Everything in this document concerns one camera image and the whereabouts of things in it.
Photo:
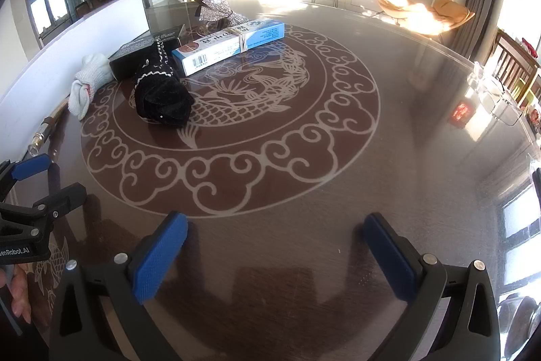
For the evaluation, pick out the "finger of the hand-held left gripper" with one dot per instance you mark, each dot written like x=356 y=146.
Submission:
x=63 y=198
x=29 y=167

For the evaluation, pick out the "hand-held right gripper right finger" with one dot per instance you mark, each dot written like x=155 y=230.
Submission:
x=391 y=257

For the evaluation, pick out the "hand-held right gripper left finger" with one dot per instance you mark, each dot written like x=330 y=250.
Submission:
x=158 y=257

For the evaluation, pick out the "white board panel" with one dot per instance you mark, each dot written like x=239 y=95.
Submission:
x=63 y=52

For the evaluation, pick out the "black printed box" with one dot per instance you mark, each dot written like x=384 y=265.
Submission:
x=135 y=52

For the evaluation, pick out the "brown patterned glass desktop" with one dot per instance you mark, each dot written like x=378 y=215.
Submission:
x=321 y=183

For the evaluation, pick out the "person's left hand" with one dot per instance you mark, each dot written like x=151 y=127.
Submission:
x=19 y=293

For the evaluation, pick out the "gold tube with metal tip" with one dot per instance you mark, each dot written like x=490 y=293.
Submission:
x=48 y=124

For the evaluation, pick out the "white knitted glove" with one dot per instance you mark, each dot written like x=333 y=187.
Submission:
x=86 y=86

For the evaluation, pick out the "black velvet scrunchie zigzag trim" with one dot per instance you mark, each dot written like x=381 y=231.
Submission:
x=165 y=98

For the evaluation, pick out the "clear acrylic holder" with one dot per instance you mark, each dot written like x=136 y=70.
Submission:
x=494 y=94

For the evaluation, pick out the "gold hair claw clip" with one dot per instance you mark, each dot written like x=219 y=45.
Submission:
x=195 y=32

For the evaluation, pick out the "blue and white medicine box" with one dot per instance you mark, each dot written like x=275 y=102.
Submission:
x=219 y=48

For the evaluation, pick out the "dark wooden chair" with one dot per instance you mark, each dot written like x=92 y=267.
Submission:
x=507 y=65

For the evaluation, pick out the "silver rhinestone bow hair clip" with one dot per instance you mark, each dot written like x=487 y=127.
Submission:
x=217 y=8

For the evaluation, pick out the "orange lounge chair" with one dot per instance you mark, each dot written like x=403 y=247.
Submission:
x=427 y=14

